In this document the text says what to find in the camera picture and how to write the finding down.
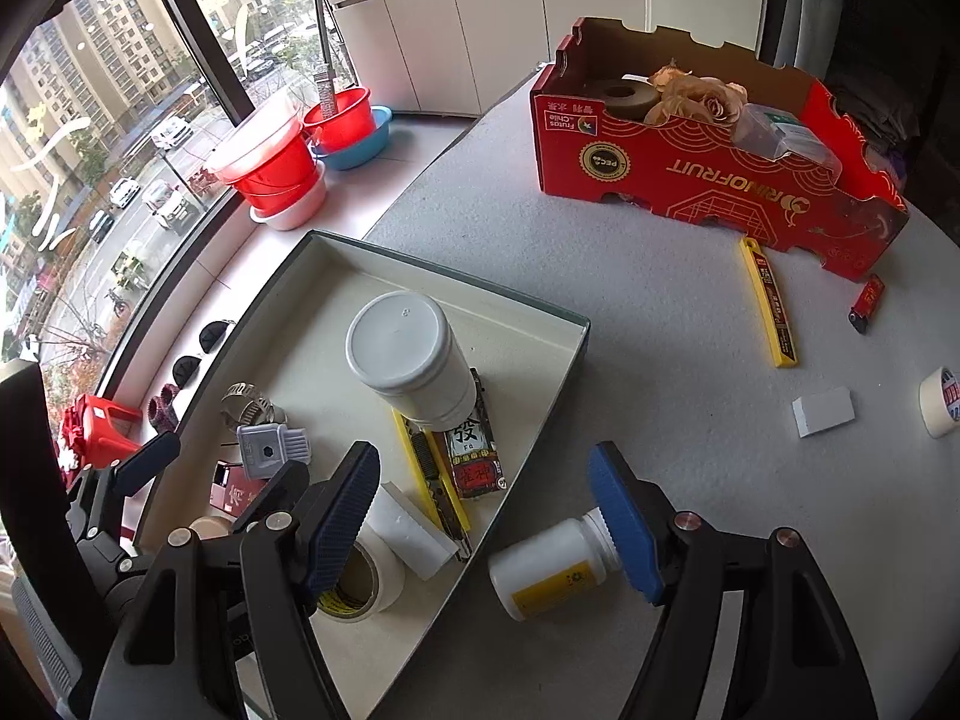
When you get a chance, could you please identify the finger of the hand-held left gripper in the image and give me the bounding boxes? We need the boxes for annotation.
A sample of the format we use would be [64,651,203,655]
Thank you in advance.
[67,431,182,535]
[81,531,163,602]

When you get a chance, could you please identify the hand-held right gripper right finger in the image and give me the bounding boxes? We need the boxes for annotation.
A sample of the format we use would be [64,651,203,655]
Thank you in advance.
[587,441,878,720]

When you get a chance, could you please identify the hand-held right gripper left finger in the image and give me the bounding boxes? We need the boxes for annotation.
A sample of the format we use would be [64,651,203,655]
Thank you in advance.
[82,441,381,720]

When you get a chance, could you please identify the white grey block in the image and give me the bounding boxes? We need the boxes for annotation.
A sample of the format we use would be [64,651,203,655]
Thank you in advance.
[367,483,461,581]

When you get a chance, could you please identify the white masking tape roll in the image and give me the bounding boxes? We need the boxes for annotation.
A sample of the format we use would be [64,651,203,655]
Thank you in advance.
[314,524,407,620]

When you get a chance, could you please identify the white pill bottle yellow label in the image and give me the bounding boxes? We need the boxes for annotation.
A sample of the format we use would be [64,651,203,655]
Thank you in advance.
[488,507,628,623]

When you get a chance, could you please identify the yellow utility knife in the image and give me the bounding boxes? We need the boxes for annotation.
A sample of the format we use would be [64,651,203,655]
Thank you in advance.
[391,408,474,560]

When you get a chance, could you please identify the red cigarette box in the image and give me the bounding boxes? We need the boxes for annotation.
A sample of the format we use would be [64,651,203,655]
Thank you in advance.
[211,462,280,523]

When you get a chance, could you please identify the white plug adapter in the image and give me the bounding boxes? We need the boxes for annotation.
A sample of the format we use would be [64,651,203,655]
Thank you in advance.
[236,421,311,480]

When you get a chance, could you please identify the large metal hose clamp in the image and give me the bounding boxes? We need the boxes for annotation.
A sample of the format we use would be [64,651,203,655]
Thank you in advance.
[220,381,261,425]

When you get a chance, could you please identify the red black printed small box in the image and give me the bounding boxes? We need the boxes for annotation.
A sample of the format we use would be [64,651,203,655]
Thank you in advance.
[442,367,510,500]

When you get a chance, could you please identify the white plastic jar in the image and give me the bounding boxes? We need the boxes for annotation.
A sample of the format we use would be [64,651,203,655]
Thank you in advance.
[346,289,479,433]

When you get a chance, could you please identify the dark green tray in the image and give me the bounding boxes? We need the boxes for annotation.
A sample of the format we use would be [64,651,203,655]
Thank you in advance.
[131,229,590,720]

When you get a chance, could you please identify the purple slippers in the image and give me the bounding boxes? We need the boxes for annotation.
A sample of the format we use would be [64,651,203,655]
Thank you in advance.
[147,384,182,434]

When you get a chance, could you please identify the red plastic stool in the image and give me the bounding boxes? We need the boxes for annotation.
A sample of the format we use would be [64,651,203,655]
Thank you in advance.
[58,393,143,485]

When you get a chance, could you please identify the small white block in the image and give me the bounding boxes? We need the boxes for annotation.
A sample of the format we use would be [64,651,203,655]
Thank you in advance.
[792,387,857,438]

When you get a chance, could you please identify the yellow blade case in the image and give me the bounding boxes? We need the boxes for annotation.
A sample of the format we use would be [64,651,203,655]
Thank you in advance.
[739,235,800,369]

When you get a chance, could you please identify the white basin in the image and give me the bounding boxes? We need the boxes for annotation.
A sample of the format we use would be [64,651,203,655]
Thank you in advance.
[247,163,329,232]

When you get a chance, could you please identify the red bucket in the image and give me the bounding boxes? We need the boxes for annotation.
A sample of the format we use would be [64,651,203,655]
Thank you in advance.
[206,94,317,212]

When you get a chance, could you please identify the red lighter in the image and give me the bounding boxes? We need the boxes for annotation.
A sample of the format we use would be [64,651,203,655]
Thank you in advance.
[848,274,887,332]

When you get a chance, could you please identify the small white tape roll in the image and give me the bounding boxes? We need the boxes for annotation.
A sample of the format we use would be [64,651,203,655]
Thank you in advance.
[919,367,960,439]

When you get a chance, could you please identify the red cardboard box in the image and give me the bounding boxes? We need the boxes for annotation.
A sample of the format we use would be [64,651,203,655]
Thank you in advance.
[529,16,911,283]

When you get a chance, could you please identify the blue basin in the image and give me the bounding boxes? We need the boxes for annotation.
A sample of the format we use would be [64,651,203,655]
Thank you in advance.
[315,106,393,170]

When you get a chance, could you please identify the red basin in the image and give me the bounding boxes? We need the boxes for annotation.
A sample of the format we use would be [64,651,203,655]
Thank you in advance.
[302,87,373,155]

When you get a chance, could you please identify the clear plastic packaging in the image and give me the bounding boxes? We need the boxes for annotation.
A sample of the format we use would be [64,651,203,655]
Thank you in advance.
[731,101,842,175]

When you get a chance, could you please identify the brown tape roll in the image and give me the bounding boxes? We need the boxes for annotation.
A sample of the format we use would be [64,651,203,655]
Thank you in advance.
[605,78,662,122]

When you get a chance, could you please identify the dried flowers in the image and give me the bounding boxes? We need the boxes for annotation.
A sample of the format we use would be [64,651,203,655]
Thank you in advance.
[643,60,751,128]

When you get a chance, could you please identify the folded clothes pile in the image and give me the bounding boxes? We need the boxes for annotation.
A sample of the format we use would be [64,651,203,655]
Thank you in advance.
[832,75,920,160]

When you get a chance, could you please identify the white cabinet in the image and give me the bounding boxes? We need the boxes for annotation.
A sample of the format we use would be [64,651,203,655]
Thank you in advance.
[319,0,668,121]

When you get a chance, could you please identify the metal shower hose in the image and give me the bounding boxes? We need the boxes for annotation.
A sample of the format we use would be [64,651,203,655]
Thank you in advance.
[306,0,340,121]

